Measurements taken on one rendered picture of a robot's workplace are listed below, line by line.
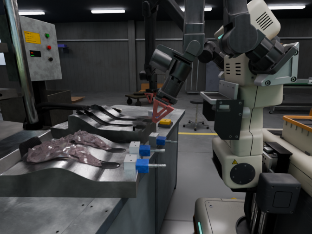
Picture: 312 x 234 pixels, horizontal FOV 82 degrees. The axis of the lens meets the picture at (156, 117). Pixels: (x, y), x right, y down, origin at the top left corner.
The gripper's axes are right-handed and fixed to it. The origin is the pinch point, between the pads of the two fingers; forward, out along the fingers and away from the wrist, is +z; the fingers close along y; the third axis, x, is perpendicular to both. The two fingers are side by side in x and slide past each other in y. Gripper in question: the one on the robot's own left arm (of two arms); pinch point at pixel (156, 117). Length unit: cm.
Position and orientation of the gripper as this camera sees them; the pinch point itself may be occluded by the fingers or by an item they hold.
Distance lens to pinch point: 61.0
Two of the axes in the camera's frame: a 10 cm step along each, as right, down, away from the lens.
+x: 8.9, 4.5, 0.6
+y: -0.7, 2.7, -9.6
